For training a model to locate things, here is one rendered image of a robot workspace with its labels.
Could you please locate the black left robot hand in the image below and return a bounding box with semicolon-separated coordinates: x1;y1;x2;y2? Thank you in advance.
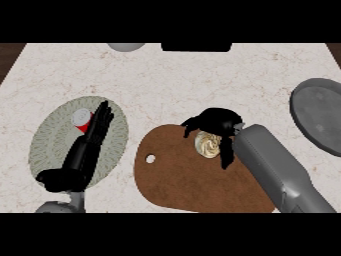
34;100;115;194

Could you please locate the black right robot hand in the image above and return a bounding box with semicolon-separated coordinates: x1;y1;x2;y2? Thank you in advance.
179;107;245;171

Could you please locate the cream frosted cupcake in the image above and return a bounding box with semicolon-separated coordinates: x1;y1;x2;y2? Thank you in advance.
194;130;223;159

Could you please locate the brown wooden cutting board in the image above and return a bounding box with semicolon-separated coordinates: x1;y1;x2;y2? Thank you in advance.
133;123;278;214

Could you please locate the grey frying pan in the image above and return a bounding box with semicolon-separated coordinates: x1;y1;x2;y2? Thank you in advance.
288;77;341;177

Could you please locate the pale green oval placemat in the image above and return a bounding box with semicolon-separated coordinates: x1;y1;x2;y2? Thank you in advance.
27;95;130;190

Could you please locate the red can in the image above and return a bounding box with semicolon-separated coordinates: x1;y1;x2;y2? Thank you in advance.
70;108;95;135

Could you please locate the black appliance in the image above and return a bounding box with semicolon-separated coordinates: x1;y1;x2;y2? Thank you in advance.
160;42;233;53

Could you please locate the grey round object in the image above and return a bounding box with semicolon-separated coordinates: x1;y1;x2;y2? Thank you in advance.
106;42;146;53

